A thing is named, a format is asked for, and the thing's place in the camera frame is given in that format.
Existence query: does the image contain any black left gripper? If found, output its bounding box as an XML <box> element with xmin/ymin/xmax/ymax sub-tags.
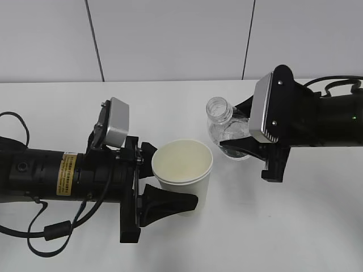
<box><xmin>76</xmin><ymin>136</ymin><xmax>199</xmax><ymax>243</ymax></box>

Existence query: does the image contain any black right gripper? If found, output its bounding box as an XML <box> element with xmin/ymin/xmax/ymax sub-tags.
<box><xmin>218</xmin><ymin>84</ymin><xmax>324</xmax><ymax>182</ymax></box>

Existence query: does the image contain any clear water bottle green label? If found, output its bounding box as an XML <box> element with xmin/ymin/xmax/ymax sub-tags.
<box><xmin>206</xmin><ymin>97</ymin><xmax>250</xmax><ymax>161</ymax></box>

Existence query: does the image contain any white paper cup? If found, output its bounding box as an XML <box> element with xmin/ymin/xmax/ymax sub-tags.
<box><xmin>151</xmin><ymin>139</ymin><xmax>213</xmax><ymax>217</ymax></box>

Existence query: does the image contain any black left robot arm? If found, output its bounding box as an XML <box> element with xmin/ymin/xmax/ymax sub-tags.
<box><xmin>1</xmin><ymin>136</ymin><xmax>198</xmax><ymax>243</ymax></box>

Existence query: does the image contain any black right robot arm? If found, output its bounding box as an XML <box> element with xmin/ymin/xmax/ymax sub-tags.
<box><xmin>220</xmin><ymin>87</ymin><xmax>362</xmax><ymax>182</ymax></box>

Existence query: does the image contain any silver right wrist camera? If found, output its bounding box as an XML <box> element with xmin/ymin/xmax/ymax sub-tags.
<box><xmin>249</xmin><ymin>65</ymin><xmax>296</xmax><ymax>143</ymax></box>

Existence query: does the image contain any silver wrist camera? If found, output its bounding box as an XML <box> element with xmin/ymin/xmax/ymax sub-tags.
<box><xmin>249</xmin><ymin>65</ymin><xmax>296</xmax><ymax>143</ymax></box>
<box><xmin>87</xmin><ymin>97</ymin><xmax>129</xmax><ymax>150</ymax></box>

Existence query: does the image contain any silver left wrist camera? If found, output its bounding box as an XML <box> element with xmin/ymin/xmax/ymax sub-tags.
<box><xmin>87</xmin><ymin>97</ymin><xmax>129</xmax><ymax>150</ymax></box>

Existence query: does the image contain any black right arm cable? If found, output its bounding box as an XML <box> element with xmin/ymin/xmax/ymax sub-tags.
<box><xmin>305</xmin><ymin>75</ymin><xmax>363</xmax><ymax>99</ymax></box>

